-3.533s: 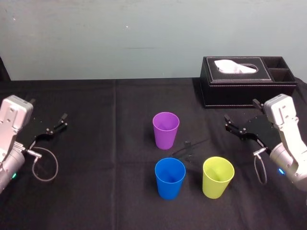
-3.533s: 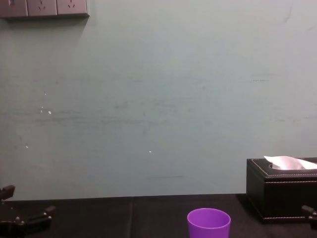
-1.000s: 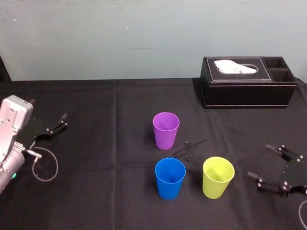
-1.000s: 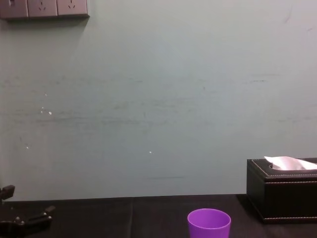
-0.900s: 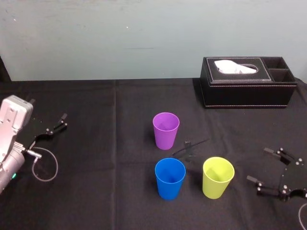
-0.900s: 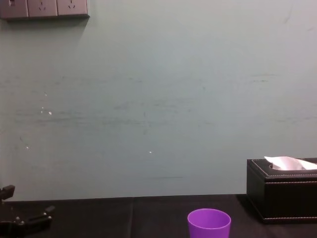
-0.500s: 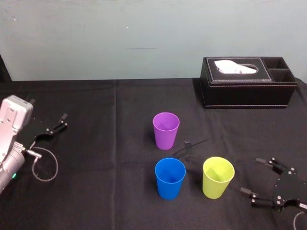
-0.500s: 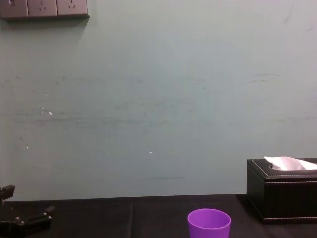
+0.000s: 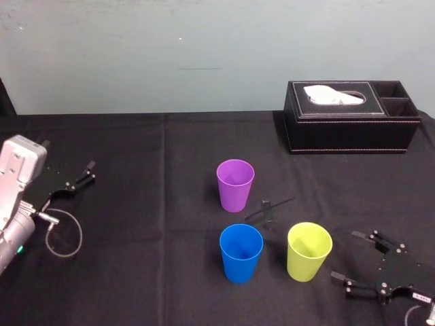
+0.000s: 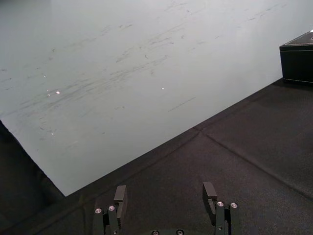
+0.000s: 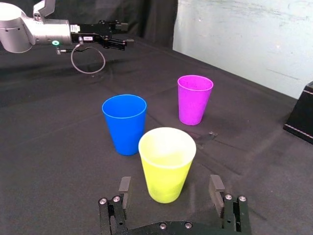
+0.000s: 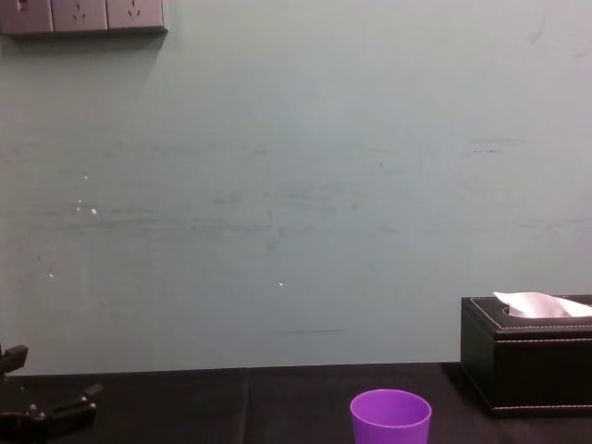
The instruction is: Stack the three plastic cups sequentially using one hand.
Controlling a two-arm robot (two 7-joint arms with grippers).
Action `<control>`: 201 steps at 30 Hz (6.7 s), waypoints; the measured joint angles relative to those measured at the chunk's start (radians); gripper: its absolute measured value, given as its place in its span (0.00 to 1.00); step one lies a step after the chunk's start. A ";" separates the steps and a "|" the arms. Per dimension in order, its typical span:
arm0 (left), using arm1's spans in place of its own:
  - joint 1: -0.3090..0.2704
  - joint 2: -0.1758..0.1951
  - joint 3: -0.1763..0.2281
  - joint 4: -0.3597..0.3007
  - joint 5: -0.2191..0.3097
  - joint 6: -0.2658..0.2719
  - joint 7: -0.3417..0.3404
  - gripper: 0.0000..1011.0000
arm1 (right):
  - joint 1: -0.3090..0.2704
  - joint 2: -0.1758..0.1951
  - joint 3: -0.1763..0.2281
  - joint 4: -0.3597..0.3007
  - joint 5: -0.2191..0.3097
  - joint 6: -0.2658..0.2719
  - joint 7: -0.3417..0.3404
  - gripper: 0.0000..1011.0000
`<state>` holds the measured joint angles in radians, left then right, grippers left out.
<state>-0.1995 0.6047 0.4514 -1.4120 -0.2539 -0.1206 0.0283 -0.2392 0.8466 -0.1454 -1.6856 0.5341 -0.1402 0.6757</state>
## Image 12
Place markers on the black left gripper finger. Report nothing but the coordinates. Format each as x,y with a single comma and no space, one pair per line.
69,410
16,357

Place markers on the black table cloth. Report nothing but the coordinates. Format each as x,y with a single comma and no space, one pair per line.
231,407

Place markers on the purple plastic cup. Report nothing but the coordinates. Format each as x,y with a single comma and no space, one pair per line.
390,423

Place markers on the black leather tissue box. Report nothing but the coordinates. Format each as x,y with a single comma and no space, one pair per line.
536,370

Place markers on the white paper tissue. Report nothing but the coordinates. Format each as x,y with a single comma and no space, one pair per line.
536,305

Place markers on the grey wall switch plate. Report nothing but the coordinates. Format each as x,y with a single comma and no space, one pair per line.
25,15

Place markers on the grey wall socket plate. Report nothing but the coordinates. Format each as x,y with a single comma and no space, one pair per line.
135,13
79,14

